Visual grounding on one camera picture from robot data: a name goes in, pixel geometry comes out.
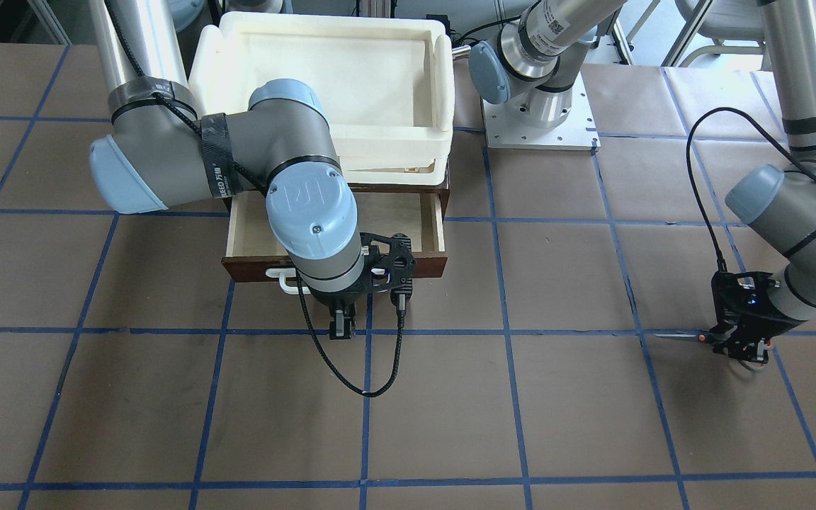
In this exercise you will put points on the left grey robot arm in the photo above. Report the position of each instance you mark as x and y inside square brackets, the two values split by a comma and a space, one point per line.
[533, 54]

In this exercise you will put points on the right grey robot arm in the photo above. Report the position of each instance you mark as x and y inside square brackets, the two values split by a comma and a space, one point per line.
[163, 152]

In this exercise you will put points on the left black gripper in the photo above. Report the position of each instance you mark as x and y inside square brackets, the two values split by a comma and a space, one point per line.
[761, 321]

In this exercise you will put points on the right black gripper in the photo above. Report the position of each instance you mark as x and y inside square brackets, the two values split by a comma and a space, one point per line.
[335, 299]

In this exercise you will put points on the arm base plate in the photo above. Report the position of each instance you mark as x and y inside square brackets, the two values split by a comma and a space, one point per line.
[543, 120]

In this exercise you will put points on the dark brown wooden cabinet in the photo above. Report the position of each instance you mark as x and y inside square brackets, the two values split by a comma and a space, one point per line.
[442, 190]

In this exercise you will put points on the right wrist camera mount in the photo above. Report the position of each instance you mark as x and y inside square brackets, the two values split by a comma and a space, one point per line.
[389, 268]

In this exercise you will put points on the grey orange scissors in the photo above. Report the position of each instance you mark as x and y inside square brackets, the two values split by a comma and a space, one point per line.
[753, 355]

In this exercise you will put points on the cream plastic tray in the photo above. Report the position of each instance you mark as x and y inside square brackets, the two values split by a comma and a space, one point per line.
[386, 84]

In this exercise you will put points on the light wooden drawer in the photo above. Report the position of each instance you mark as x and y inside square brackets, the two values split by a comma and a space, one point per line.
[252, 249]

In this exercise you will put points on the brown gridded table mat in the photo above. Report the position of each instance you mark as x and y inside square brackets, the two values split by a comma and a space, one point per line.
[535, 374]

